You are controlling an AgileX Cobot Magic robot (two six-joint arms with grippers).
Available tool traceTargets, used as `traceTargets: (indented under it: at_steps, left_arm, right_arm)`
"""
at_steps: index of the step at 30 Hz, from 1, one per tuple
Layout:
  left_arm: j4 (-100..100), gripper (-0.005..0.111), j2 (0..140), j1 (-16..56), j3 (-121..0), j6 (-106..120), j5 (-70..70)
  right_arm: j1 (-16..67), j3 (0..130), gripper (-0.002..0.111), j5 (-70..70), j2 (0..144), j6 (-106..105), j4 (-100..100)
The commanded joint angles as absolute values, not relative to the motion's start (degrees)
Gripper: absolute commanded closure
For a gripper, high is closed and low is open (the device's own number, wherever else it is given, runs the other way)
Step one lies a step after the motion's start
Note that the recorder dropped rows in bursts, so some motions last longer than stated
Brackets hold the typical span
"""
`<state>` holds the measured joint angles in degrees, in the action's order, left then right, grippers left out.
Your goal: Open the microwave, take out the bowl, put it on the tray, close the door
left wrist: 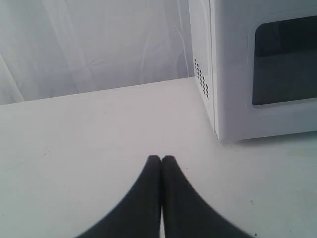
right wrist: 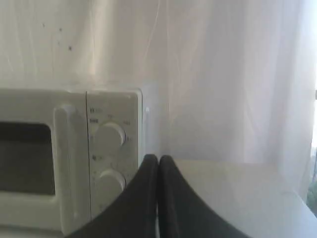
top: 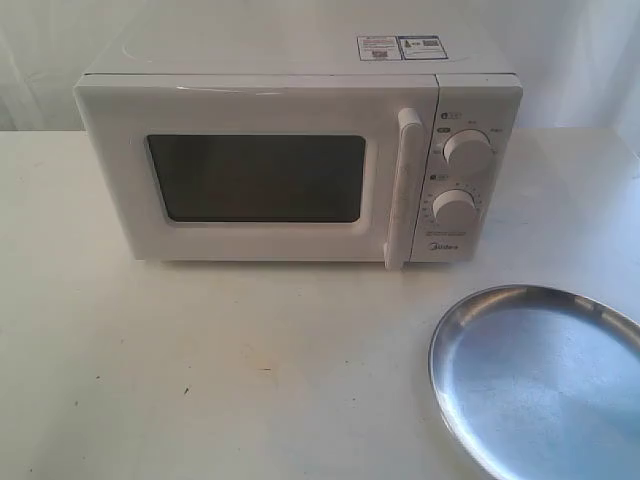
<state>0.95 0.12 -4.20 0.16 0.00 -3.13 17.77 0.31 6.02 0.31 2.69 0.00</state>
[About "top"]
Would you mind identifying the round stainless steel tray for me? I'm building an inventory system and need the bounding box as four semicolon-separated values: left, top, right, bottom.
428;284;639;479

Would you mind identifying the white microwave oven body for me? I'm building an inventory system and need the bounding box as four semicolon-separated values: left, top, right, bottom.
82;15;522;267

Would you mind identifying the upper white control knob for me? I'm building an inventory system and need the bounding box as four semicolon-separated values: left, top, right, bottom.
443;129;494;173

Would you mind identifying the lower white control knob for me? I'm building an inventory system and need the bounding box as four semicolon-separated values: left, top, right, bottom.
432;189;477;228

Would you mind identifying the white control knob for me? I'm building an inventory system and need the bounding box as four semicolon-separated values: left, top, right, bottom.
443;129;494;173
432;189;477;228

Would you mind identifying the white microwave door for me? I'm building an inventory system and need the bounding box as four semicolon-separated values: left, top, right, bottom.
74;74;439;269

